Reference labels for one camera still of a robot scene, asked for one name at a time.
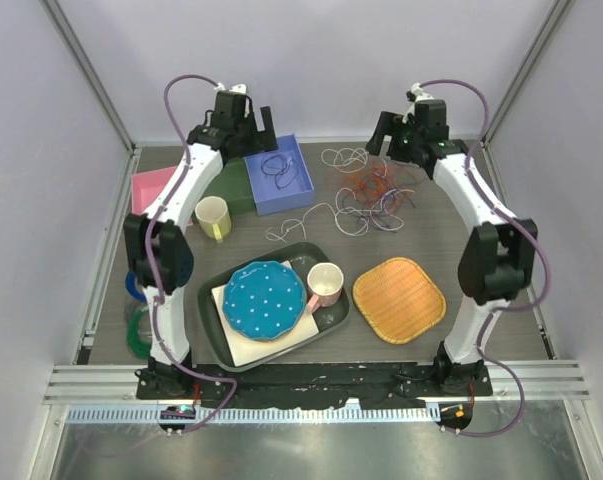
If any blue polka dot plate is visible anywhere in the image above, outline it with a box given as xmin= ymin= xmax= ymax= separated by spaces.
xmin=222 ymin=260 xmax=306 ymax=341

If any blue coiled cable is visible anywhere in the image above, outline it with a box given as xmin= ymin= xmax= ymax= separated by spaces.
xmin=124 ymin=270 xmax=147 ymax=302

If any green coiled cable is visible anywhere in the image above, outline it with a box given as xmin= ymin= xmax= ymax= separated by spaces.
xmin=125 ymin=308 xmax=155 ymax=360

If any pink plastic box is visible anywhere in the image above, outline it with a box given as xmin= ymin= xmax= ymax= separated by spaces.
xmin=131 ymin=166 xmax=193 ymax=219

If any green plastic box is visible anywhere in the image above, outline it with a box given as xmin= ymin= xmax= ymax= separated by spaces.
xmin=203 ymin=158 xmax=256 ymax=216

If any purple thin cable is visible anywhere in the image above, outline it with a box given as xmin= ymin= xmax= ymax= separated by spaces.
xmin=259 ymin=152 xmax=420 ymax=235

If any white thin cable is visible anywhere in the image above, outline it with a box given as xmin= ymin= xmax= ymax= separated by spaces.
xmin=264 ymin=146 xmax=417 ymax=242

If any orange woven basket tray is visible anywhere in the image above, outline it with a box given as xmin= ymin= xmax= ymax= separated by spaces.
xmin=352 ymin=257 xmax=446 ymax=345

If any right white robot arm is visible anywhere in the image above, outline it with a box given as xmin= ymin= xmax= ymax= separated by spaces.
xmin=366 ymin=98 xmax=538 ymax=395

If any white paper napkin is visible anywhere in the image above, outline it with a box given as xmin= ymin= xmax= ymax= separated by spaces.
xmin=211 ymin=261 xmax=319 ymax=367

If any yellow mug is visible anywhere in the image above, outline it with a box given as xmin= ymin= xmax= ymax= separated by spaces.
xmin=194 ymin=196 xmax=232 ymax=243

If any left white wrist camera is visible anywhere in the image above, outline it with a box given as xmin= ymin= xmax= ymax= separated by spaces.
xmin=214 ymin=83 xmax=248 ymax=95

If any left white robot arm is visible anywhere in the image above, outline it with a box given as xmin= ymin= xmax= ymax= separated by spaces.
xmin=123 ymin=84 xmax=278 ymax=399

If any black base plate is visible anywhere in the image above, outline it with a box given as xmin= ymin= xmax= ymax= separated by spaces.
xmin=135 ymin=362 xmax=493 ymax=410

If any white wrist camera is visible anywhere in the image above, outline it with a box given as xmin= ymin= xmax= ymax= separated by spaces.
xmin=214 ymin=83 xmax=248 ymax=95
xmin=403 ymin=83 xmax=433 ymax=123

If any slotted cable duct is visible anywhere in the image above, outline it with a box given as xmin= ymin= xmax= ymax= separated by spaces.
xmin=65 ymin=403 xmax=440 ymax=427

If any blue plastic box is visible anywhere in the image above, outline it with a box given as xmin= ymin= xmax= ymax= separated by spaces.
xmin=245 ymin=134 xmax=315 ymax=216

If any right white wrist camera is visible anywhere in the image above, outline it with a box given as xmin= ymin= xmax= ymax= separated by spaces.
xmin=403 ymin=83 xmax=433 ymax=123

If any pink mug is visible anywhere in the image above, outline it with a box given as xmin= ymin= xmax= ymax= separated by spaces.
xmin=306 ymin=262 xmax=344 ymax=313

